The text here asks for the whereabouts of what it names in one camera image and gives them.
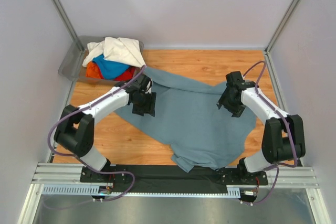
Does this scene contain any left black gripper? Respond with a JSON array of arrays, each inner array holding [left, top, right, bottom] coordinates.
[[132, 91, 156, 117]]

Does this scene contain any grey-blue t shirt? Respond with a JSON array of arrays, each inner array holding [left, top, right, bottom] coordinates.
[[116, 67, 256, 172]]

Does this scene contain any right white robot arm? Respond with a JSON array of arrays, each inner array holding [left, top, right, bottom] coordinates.
[[217, 71, 306, 184]]

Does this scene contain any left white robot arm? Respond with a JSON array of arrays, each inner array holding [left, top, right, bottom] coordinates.
[[54, 74, 156, 183]]

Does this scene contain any red t shirt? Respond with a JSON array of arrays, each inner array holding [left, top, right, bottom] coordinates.
[[114, 66, 136, 81]]

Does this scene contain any blue t shirt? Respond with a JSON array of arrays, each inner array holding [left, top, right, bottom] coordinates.
[[92, 55, 130, 80]]

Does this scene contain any white t shirt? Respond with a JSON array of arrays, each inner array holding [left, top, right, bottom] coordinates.
[[82, 37, 146, 68]]

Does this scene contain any orange t shirt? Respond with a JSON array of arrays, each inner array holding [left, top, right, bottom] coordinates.
[[86, 61, 103, 79]]

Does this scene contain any right aluminium corner post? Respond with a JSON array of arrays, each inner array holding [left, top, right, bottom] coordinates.
[[265, 0, 318, 53]]

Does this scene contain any aluminium corner post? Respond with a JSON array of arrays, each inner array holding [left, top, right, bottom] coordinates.
[[265, 0, 318, 53], [51, 0, 84, 51]]

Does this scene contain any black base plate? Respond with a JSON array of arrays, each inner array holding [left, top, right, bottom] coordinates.
[[80, 165, 268, 194]]

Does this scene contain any aluminium rail frame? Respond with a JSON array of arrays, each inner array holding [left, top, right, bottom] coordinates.
[[32, 163, 319, 188]]

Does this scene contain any grey slotted cable duct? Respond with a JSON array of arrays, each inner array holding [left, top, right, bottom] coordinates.
[[42, 185, 240, 199]]

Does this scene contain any left aluminium corner post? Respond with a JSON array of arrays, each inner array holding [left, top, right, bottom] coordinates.
[[51, 0, 84, 51]]

